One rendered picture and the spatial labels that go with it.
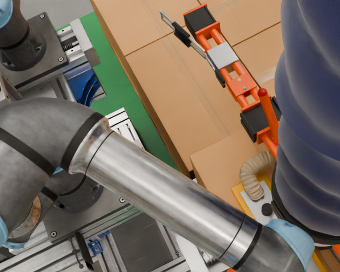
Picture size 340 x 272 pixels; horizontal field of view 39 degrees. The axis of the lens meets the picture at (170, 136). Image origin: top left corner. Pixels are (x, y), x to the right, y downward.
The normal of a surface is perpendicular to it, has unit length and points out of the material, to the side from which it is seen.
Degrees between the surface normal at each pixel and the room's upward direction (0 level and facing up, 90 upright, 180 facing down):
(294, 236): 11
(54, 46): 0
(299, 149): 76
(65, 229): 0
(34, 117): 21
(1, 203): 58
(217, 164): 0
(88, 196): 72
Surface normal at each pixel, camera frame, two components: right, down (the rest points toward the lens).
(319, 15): -0.81, 0.46
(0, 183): 0.39, -0.09
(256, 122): -0.16, -0.43
